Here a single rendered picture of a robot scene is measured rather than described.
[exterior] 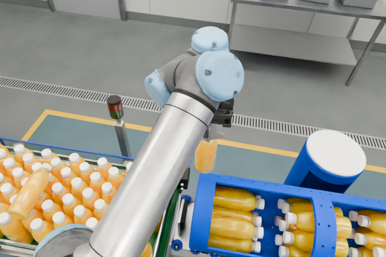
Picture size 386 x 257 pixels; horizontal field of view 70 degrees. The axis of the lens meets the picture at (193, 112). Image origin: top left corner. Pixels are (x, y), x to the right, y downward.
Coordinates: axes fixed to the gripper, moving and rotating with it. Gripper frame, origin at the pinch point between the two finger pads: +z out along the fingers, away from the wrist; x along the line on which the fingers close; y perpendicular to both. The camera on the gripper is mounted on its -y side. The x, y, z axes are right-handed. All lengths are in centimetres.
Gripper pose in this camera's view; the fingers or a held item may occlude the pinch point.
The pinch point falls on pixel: (207, 132)
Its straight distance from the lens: 83.4
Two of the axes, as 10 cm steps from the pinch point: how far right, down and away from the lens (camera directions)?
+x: 1.4, -7.8, 6.1
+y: 9.9, 0.6, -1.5
